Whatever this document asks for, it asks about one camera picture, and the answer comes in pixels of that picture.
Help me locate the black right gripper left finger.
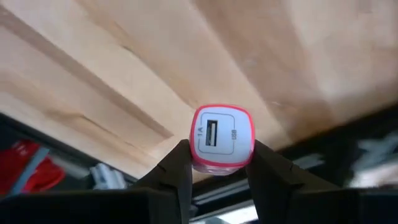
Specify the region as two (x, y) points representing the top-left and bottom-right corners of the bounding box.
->
(0, 139), (193, 224)

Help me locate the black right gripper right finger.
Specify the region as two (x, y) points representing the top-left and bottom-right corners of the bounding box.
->
(245, 139), (398, 224)

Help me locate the pink car USB charger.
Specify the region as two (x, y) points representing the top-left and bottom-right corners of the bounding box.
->
(189, 103), (257, 177)

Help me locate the white plastic object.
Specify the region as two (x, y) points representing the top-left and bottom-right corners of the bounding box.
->
(89, 162), (126, 190)

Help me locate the red bag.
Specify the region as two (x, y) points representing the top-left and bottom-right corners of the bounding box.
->
(0, 139), (67, 196)

